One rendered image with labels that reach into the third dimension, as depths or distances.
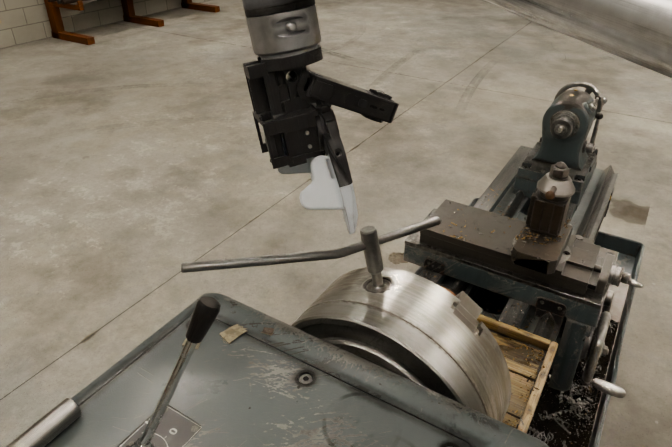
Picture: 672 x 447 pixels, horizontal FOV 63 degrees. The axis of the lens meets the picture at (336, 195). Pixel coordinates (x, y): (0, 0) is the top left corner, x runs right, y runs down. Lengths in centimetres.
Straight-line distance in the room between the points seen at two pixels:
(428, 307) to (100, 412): 39
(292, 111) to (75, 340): 216
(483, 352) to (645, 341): 204
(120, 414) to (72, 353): 201
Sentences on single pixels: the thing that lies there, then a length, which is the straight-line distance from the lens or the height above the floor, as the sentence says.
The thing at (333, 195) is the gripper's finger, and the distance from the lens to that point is 60.
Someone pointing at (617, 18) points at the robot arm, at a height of 162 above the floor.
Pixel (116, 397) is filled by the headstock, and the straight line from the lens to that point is 63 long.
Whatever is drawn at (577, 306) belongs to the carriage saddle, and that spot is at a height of 90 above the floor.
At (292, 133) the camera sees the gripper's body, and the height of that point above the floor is 147.
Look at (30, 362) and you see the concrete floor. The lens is 265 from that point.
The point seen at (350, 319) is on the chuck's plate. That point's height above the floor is 123.
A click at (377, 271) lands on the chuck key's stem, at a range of 73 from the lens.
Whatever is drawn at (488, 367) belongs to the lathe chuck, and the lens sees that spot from 75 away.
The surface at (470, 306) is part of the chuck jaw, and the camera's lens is 80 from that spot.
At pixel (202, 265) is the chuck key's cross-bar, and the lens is 67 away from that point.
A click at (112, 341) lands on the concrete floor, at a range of 260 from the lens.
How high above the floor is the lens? 171
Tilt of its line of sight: 30 degrees down
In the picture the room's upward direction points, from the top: straight up
